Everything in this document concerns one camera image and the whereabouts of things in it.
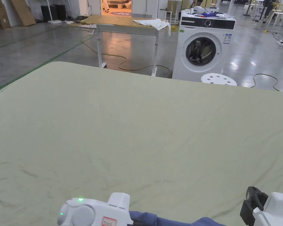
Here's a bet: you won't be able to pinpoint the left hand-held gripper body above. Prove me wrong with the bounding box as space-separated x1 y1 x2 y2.
57 192 134 226

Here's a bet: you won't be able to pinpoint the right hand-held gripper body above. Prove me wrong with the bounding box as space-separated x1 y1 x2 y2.
239 186 283 226

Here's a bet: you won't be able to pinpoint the dark blue garment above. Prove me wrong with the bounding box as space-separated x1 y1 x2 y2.
128 210 227 226

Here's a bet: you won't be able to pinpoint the bed with pale green sheet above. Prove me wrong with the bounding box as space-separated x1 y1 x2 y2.
0 61 283 226

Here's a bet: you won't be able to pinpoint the white round stool with holes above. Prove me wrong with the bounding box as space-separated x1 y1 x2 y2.
201 73 237 86

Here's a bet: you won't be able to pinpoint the white washing machine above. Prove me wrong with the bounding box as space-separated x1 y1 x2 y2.
172 6 236 83

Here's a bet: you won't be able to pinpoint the wooden table with white legs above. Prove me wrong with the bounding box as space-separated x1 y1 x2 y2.
80 15 171 77

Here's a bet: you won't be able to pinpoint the white chair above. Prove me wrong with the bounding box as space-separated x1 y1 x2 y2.
266 3 283 26

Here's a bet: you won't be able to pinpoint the white cloth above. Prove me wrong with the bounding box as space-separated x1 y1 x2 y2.
133 18 171 37

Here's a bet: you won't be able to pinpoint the black cabinet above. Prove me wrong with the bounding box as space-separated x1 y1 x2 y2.
41 4 66 23

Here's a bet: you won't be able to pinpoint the brown cardboard cartons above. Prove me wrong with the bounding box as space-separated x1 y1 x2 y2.
0 0 37 30

